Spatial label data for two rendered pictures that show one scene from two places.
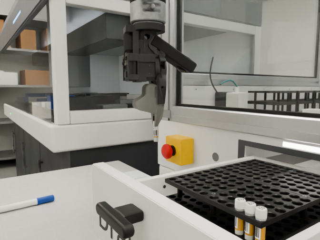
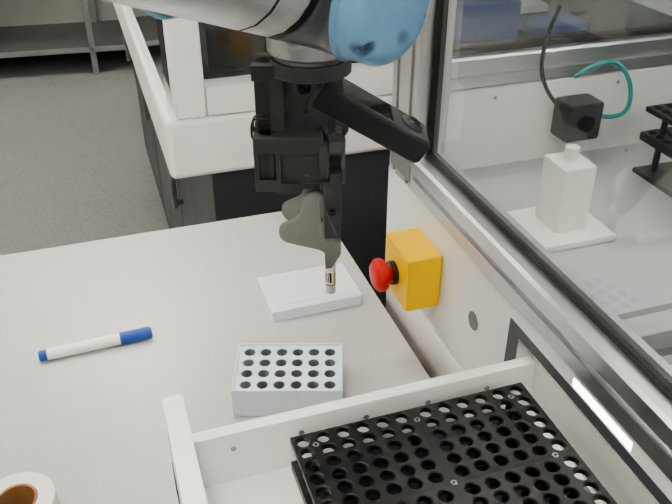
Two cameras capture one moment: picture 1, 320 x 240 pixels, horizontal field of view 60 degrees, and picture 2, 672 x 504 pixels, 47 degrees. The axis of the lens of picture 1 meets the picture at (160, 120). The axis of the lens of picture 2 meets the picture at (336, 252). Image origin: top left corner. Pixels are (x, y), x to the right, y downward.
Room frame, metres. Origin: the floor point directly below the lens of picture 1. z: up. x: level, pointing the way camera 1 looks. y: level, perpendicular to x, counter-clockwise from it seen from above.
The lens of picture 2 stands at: (-0.02, -0.17, 1.38)
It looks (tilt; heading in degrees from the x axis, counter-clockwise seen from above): 32 degrees down; 16
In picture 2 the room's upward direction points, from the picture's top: straight up
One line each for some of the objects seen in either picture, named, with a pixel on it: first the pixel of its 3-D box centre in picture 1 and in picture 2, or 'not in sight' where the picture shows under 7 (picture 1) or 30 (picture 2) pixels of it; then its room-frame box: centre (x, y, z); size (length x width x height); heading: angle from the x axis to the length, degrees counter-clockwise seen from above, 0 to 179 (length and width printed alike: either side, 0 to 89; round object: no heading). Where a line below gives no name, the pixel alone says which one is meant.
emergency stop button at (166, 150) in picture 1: (168, 151); (384, 274); (0.72, -0.02, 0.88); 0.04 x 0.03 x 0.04; 34
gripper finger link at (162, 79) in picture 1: (159, 83); (331, 192); (0.59, 0.00, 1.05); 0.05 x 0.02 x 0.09; 15
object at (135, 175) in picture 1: (126, 179); (308, 290); (0.81, 0.10, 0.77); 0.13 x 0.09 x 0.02; 124
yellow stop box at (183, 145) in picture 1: (178, 149); (409, 269); (0.74, -0.05, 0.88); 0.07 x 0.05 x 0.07; 34
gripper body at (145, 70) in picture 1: (145, 55); (303, 121); (0.60, 0.03, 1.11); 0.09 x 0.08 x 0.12; 105
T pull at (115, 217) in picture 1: (123, 215); not in sight; (0.29, 0.04, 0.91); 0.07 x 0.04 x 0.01; 34
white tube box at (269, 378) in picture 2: not in sight; (289, 378); (0.62, 0.06, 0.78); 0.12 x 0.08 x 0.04; 106
